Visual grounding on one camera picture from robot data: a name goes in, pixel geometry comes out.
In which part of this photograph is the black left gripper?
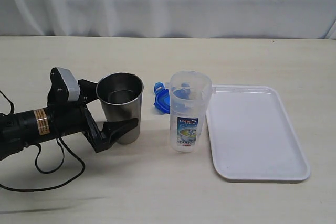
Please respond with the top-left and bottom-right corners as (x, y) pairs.
(47, 67), (139, 153)

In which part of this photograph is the stainless steel cup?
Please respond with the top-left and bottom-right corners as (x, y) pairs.
(95, 72), (144, 145)

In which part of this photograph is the blue plastic lid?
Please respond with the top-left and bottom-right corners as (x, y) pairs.
(153, 82), (170, 114)

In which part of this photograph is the clear plastic jar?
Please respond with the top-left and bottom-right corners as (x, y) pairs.
(169, 71), (215, 153)

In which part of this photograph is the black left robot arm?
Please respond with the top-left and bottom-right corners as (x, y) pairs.
(1, 67), (139, 159)

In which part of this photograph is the white plastic tray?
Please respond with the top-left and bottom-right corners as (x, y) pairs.
(206, 84), (311, 183)

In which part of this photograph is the white backdrop curtain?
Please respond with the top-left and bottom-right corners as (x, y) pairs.
(1, 0), (335, 39)

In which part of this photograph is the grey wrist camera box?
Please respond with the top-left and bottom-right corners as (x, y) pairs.
(56, 67), (80, 102)

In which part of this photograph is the black camera cable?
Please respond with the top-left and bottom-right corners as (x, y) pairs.
(0, 90), (86, 191)

